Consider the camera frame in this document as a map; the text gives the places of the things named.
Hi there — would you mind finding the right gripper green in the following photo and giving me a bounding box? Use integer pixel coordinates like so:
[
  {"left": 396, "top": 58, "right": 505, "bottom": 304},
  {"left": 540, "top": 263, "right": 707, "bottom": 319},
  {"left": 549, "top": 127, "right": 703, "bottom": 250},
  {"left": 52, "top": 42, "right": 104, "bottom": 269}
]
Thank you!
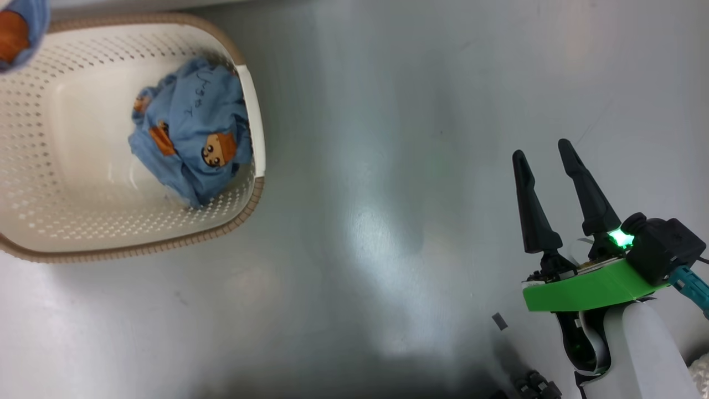
[{"left": 512, "top": 139, "right": 669, "bottom": 313}]

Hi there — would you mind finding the blue cartoon print garment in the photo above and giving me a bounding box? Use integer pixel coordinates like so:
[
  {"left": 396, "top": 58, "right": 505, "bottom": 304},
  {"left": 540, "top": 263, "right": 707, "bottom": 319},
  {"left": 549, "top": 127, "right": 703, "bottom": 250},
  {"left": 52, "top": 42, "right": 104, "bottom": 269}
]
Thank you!
[{"left": 129, "top": 57, "right": 254, "bottom": 209}]

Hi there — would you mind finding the cream perforated laundry basket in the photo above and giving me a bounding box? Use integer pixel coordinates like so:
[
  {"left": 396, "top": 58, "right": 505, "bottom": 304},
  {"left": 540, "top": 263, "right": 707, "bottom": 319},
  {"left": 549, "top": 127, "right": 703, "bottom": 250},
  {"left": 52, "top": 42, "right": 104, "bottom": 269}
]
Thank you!
[{"left": 0, "top": 12, "right": 265, "bottom": 263}]

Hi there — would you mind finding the teal right camera connector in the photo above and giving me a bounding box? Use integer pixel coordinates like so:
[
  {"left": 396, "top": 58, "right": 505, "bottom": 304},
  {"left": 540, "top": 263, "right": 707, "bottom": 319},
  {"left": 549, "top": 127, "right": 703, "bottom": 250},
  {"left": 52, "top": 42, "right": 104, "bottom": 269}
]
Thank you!
[{"left": 667, "top": 265, "right": 709, "bottom": 320}]

